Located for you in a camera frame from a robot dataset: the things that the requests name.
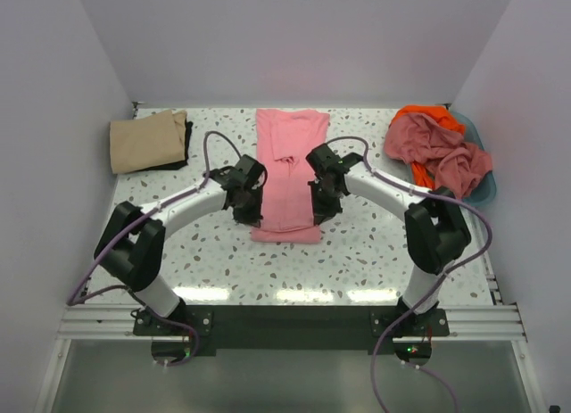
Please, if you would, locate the light pink t-shirt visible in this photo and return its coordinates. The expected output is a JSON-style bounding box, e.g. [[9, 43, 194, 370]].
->
[[251, 109, 330, 244]]

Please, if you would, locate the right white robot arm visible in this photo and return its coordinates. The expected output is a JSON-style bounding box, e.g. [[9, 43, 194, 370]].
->
[[306, 144, 472, 335]]

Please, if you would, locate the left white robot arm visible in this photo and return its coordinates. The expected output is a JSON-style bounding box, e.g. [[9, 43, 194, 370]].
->
[[94, 155, 268, 335]]

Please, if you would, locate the folded black t-shirt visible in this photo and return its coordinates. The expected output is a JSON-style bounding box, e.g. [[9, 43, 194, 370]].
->
[[147, 120, 193, 170]]

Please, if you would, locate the folded beige t-shirt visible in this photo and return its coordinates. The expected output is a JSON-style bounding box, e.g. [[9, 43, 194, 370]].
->
[[109, 110, 187, 174]]

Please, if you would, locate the orange crumpled t-shirt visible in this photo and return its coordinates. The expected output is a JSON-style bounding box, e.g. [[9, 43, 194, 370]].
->
[[393, 105, 466, 189]]

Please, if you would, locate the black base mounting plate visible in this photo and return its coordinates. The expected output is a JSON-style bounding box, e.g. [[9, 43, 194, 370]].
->
[[133, 303, 451, 359]]

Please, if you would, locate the dusty pink crumpled t-shirt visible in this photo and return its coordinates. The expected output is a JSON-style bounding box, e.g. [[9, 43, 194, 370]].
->
[[384, 113, 492, 199]]

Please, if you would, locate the blue plastic basket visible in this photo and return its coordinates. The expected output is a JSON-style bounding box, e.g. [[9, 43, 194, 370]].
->
[[448, 112, 497, 207]]

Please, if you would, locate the aluminium rail frame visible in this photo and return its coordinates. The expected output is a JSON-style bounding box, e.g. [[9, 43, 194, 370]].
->
[[48, 108, 548, 412]]

